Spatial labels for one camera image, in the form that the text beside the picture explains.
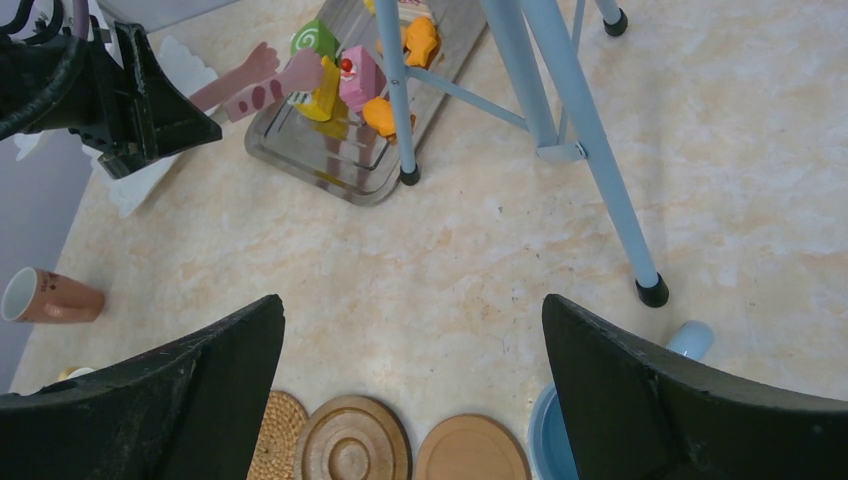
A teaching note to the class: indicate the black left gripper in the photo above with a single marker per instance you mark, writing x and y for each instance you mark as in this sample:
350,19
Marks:
131,112

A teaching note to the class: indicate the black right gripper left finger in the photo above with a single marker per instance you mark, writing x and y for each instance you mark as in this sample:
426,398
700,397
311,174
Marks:
189,409

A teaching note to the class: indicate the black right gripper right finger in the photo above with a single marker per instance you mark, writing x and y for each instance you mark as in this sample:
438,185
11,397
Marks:
635,410

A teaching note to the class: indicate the pink cat-paw tongs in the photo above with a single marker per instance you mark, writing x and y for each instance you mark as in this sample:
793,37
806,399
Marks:
258,83

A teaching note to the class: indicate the yellow cake wedge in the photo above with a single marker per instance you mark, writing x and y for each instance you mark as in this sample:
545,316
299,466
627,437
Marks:
318,104

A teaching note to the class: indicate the green swirl roll cake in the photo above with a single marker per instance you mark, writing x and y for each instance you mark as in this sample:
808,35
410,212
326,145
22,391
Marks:
317,36

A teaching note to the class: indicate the pink cake slice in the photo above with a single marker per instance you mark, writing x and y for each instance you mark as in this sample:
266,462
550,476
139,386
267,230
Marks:
361,78

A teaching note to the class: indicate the white strawberry cake slice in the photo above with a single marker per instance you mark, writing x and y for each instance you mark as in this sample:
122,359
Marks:
409,10

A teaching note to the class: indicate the white three-tier dessert stand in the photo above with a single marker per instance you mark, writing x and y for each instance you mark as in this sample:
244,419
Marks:
146,132

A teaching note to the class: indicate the light blue mug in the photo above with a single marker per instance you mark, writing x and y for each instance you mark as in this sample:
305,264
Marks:
549,446

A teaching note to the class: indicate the woven rattan coaster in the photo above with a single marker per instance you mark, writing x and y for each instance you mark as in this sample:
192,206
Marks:
274,454

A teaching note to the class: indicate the yellow transparent cup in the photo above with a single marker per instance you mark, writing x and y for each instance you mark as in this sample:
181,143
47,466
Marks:
74,372

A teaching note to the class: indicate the light wooden round coaster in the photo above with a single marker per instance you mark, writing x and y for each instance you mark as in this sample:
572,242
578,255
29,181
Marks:
471,446

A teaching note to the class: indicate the dark wooden round coaster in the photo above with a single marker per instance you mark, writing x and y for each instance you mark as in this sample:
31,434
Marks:
353,437

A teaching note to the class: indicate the pink mug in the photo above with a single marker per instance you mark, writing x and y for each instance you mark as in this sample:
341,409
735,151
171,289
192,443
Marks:
40,296

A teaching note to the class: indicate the metal serving tray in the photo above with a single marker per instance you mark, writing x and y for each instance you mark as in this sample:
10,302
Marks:
344,156

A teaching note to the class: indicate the orange fish pastry lower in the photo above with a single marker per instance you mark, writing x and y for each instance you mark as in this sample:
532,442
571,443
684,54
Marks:
378,114

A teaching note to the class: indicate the orange fish pastry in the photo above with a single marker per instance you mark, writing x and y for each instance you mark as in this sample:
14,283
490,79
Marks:
422,42
378,114

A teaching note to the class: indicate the orange fish pastry upper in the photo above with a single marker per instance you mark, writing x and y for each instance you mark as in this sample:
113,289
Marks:
422,42

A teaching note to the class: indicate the light blue tripod stand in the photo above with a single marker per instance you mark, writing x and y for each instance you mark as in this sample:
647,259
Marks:
540,54

